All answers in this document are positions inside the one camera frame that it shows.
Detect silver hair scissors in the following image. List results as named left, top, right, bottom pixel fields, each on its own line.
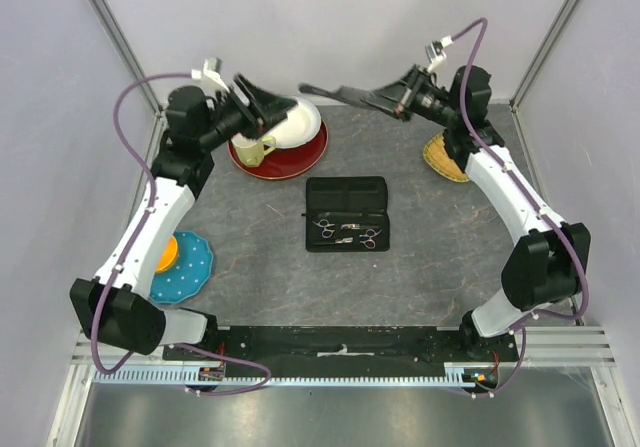
left=332, top=228, right=382, bottom=250

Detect red round tray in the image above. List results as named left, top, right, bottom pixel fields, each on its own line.
left=228, top=121, right=329, bottom=181

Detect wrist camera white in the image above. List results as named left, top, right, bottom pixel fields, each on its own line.
left=425, top=36, right=454, bottom=74
left=191, top=57, right=229, bottom=93

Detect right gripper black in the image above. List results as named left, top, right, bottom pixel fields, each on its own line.
left=361, top=66, right=459, bottom=129

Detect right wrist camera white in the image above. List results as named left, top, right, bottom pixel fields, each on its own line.
left=425, top=36, right=454, bottom=74

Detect pale yellow mug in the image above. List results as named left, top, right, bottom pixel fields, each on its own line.
left=231, top=134, right=277, bottom=168

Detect orange small bowl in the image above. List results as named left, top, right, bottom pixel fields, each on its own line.
left=156, top=236, right=179, bottom=273

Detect blue dotted plate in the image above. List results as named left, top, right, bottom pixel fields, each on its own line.
left=150, top=231, right=215, bottom=304

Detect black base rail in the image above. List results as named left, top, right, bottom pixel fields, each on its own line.
left=196, top=326, right=518, bottom=376

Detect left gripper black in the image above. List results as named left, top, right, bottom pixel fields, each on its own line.
left=199, top=74, right=299, bottom=152

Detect white paper plate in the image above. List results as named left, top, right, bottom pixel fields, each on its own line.
left=269, top=97, right=322, bottom=149

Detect black handled comb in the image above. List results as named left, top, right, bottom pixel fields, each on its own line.
left=298, top=83, right=382, bottom=111

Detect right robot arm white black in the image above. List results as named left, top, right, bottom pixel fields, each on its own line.
left=363, top=65, right=591, bottom=361

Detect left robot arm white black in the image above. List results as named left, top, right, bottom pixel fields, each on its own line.
left=70, top=73, right=298, bottom=360

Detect black zip tool case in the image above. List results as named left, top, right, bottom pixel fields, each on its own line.
left=304, top=176, right=390, bottom=253

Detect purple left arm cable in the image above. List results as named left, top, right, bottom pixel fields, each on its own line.
left=89, top=70, right=274, bottom=397

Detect grey slotted cable duct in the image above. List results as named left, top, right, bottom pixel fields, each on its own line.
left=93, top=364, right=475, bottom=388

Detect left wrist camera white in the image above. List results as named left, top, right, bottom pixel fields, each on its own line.
left=191, top=57, right=229, bottom=93

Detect yellow woven bamboo basket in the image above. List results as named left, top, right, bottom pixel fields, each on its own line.
left=423, top=132, right=469, bottom=183

